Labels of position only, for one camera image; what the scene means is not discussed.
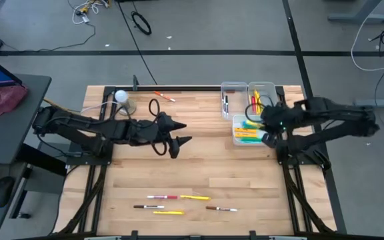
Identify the yellow BIC brite liner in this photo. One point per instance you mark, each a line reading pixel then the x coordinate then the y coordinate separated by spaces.
pixel 195 197

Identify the dark grey desk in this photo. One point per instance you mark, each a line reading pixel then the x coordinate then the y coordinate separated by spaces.
pixel 15 140

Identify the clear plastic bin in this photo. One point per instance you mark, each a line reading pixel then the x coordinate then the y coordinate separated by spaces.
pixel 237 106
pixel 268 91

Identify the orange dry-erase marker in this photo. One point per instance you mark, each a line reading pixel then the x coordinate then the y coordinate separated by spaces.
pixel 160 94

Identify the magenta Expo dry-erase marker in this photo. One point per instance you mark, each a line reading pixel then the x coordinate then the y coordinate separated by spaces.
pixel 162 197

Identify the white bulb brass lamp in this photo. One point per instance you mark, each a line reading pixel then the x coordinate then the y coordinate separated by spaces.
pixel 121 96

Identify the pink highlighter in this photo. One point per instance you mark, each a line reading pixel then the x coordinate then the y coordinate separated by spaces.
pixel 253 105

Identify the slim yellow highlighter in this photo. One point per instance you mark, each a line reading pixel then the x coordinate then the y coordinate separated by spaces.
pixel 168 212
pixel 249 99
pixel 259 108
pixel 257 96

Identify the grey desk foot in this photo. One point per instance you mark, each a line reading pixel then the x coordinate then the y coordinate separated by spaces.
pixel 378 102
pixel 358 16

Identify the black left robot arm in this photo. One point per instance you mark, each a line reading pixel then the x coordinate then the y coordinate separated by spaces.
pixel 78 123

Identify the black dry-erase marker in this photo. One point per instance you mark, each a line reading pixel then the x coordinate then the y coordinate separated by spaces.
pixel 227 106

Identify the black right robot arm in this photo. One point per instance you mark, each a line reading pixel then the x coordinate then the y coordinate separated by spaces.
pixel 338 115

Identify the blue highlighter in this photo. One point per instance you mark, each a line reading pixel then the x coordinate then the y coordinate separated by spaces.
pixel 238 124

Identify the white plastic bin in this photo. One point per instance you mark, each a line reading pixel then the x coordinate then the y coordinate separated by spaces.
pixel 236 117

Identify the thick orange-yellow highlighter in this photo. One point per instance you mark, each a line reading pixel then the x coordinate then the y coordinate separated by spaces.
pixel 246 135
pixel 245 130

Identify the yellow Sharpie highlighter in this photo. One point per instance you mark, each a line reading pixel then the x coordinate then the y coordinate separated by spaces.
pixel 254 124

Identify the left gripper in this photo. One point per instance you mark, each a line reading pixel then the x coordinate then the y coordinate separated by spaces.
pixel 148 131

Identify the green highlighter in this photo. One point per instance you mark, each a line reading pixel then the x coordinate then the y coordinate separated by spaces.
pixel 250 141

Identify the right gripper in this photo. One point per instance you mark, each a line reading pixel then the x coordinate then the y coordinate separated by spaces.
pixel 277 118

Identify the black computer mouse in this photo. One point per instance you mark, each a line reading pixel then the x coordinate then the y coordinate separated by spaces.
pixel 2 190

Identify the black desk leg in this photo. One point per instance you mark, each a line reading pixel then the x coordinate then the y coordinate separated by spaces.
pixel 42 159

